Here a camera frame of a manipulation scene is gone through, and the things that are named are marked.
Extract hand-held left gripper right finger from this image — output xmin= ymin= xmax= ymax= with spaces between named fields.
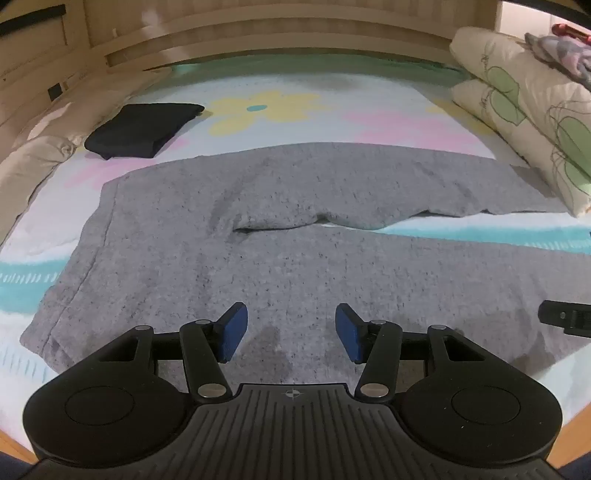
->
xmin=335 ymin=304 xmax=490 ymax=400

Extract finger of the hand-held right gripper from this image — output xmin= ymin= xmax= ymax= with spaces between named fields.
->
xmin=538 ymin=300 xmax=591 ymax=341

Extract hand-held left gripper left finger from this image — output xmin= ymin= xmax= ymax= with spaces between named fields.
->
xmin=95 ymin=302 xmax=249 ymax=401

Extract grey pants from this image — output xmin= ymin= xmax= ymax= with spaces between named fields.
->
xmin=20 ymin=142 xmax=591 ymax=386

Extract cream pillow with green print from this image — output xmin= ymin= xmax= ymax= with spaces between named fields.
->
xmin=450 ymin=79 xmax=591 ymax=219

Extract black folded cloth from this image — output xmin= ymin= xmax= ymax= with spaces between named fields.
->
xmin=84 ymin=103 xmax=205 ymax=160

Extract floral folded quilt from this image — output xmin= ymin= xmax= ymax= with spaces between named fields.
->
xmin=449 ymin=25 xmax=591 ymax=185

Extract pink grey patterned cloth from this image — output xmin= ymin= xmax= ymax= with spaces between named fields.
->
xmin=524 ymin=32 xmax=591 ymax=92

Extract beige quilt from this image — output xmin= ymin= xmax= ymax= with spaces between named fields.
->
xmin=0 ymin=76 xmax=153 ymax=245

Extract red object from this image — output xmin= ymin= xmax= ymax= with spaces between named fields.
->
xmin=551 ymin=23 xmax=591 ymax=45

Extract wooden headboard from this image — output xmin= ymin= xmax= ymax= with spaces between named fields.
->
xmin=0 ymin=0 xmax=502 ymax=153

